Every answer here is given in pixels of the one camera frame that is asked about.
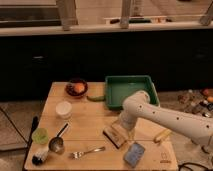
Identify wooden felt board eraser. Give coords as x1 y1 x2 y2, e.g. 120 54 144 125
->
103 125 127 149

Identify dark red bowl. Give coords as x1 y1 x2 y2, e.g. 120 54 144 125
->
65 78 88 97

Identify blue sponge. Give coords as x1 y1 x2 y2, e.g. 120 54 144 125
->
123 142 145 168

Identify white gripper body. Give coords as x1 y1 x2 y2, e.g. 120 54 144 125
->
118 113 137 131

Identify black cable on floor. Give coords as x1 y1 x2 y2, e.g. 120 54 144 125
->
177 161 210 171

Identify green plastic tray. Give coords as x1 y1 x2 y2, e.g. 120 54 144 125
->
105 75 159 110

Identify silver metal fork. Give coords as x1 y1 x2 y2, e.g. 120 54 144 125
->
69 146 106 159

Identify orange fruit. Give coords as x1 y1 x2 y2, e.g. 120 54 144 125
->
74 83 85 93

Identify spice bottles on floor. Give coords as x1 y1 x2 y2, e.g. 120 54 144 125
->
178 89 213 118

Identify black clamp at table edge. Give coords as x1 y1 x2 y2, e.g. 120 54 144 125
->
22 116 39 171

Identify metal measuring cup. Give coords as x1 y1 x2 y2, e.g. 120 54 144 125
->
48 123 69 154

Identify white paper cup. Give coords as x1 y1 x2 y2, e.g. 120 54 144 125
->
55 101 72 119

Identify black and white brush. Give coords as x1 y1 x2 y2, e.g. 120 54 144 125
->
32 147 49 166

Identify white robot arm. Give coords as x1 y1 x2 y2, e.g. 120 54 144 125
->
112 90 213 148

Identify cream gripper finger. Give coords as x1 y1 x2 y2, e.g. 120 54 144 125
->
128 129 135 141
111 122 120 130

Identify green chili pepper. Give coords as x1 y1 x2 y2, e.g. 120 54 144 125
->
87 96 105 102

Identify small green plastic cup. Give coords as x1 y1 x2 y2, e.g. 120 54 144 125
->
32 128 48 144

